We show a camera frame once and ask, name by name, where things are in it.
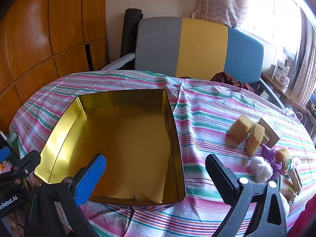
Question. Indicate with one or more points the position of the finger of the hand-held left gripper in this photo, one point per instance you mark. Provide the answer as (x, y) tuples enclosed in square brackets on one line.
[(27, 164), (3, 155)]

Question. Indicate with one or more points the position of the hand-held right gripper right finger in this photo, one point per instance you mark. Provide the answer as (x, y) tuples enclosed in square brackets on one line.
[(222, 175)]

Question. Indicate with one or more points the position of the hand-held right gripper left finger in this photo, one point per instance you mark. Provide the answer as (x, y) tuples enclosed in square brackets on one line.
[(90, 180)]

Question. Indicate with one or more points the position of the white plastic wad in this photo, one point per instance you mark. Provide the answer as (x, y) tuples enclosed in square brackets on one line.
[(261, 169)]

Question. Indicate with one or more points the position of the large yellow sponge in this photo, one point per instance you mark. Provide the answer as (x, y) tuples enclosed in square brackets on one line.
[(240, 128), (255, 139)]

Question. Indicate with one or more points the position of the purple wrapper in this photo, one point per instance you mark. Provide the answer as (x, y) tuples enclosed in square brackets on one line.
[(267, 153)]

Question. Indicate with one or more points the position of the gold tin box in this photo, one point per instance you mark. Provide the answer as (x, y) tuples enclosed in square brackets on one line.
[(128, 138)]

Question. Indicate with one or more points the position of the small yellow sponge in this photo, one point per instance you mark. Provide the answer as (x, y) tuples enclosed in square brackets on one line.
[(282, 155)]

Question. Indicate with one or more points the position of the yellow snack packet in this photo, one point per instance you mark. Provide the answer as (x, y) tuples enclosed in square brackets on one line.
[(287, 190)]

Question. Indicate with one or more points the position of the beige cardboard box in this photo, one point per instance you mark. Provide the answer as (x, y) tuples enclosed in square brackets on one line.
[(272, 129)]

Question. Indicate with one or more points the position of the dark striped snack packet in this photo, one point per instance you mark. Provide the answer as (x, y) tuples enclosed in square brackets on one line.
[(295, 175)]

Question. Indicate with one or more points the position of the striped tablecloth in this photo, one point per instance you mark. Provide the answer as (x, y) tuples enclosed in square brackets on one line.
[(212, 108)]

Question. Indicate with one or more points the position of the person's red clothing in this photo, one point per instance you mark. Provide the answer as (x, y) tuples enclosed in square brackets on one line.
[(305, 219)]

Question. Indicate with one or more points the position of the dark red cloth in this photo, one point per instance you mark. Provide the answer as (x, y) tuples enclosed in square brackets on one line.
[(227, 79)]

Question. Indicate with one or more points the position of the wooden side shelf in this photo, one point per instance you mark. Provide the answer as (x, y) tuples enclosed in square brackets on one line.
[(284, 93)]

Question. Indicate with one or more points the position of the white boxes on shelf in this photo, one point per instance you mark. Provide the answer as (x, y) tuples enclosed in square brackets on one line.
[(280, 70)]

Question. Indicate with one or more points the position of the grey yellow blue sofa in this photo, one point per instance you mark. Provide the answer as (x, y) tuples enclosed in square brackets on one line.
[(202, 47)]

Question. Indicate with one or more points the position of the wooden wardrobe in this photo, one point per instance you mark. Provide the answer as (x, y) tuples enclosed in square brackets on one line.
[(49, 29)]

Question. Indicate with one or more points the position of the striped side curtain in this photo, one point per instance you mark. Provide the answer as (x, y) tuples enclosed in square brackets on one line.
[(306, 66)]

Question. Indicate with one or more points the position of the black rolled mat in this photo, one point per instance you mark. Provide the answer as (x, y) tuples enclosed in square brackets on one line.
[(129, 32)]

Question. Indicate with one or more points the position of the window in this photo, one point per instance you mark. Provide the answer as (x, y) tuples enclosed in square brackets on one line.
[(271, 17)]

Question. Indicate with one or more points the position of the pink patterned curtain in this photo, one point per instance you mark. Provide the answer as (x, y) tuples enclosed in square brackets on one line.
[(222, 2)]

